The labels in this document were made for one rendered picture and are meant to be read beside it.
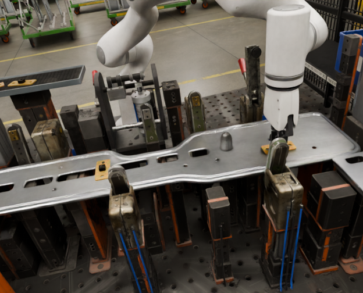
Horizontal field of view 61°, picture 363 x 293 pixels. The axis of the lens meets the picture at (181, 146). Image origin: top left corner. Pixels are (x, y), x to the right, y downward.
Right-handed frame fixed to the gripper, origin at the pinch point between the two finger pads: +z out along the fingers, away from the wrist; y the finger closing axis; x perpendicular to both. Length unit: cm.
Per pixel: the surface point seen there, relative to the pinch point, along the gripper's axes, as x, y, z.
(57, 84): -58, -32, -13
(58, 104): -143, -295, 103
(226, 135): -12.9, -4.2, -1.3
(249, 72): -1.3, -19.2, -11.3
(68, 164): -57, -11, 3
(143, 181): -36.1, 2.7, 3.2
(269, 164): -7.4, 11.9, -2.3
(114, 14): -80, -677, 76
